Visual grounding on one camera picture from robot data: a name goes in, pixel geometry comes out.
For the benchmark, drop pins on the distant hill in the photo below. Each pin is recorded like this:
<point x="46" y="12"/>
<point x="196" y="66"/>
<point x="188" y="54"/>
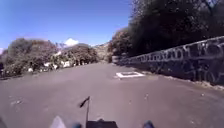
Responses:
<point x="101" y="50"/>

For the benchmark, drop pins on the grey asphalt road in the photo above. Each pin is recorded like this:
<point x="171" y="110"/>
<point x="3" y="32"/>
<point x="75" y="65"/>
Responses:
<point x="100" y="90"/>

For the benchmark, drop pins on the rounded green tree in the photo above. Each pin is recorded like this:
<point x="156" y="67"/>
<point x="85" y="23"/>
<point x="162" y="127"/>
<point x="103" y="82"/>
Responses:
<point x="80" y="52"/>

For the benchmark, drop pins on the white buildings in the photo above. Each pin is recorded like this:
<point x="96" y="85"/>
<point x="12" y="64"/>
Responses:
<point x="66" y="63"/>

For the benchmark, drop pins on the robot's own part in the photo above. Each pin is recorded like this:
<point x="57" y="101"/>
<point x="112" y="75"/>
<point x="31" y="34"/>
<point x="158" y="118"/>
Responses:
<point x="148" y="125"/>
<point x="76" y="126"/>
<point x="57" y="123"/>
<point x="100" y="125"/>

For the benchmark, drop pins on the dense dark trees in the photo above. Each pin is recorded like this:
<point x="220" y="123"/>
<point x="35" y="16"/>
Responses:
<point x="166" y="23"/>

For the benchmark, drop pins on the bushy reddish trees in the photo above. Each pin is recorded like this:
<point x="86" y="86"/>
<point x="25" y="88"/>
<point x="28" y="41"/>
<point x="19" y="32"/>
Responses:
<point x="26" y="53"/>

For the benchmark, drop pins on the low grey stone wall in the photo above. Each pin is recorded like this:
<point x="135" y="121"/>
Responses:
<point x="186" y="60"/>

